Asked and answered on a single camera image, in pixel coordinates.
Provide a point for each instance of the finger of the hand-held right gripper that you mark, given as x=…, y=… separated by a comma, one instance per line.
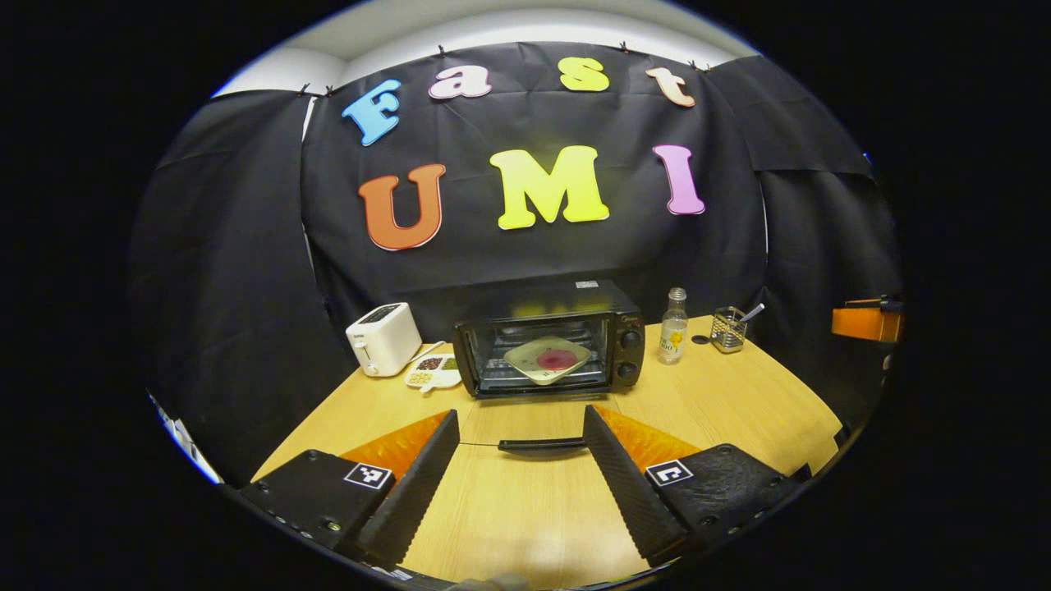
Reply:
x=862, y=324

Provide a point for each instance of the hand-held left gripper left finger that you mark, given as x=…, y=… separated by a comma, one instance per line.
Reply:
x=415, y=492

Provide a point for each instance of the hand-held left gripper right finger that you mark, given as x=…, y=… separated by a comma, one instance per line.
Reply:
x=632, y=492

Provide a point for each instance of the black electric oven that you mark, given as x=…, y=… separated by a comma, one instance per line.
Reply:
x=628, y=357

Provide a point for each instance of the pink ham slice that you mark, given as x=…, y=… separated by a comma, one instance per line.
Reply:
x=557, y=359

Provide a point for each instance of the white square plate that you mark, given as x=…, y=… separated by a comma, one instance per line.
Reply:
x=525, y=361

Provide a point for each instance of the metal spoon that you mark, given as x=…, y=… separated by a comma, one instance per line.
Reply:
x=751, y=313

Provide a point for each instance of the white divided snack dish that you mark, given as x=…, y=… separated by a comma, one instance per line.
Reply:
x=431, y=373

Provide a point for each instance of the white toaster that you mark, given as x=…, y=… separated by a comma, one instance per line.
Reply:
x=382, y=336

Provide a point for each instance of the clear glass bottle yellow label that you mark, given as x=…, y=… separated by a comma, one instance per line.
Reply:
x=672, y=336

